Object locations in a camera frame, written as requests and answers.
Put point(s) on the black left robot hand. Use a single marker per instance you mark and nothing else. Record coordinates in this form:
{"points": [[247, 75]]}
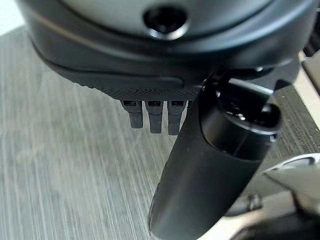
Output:
{"points": [[160, 62]]}

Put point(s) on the pale cabinet plinth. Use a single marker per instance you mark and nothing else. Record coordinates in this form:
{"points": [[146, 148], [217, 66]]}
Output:
{"points": [[308, 80]]}

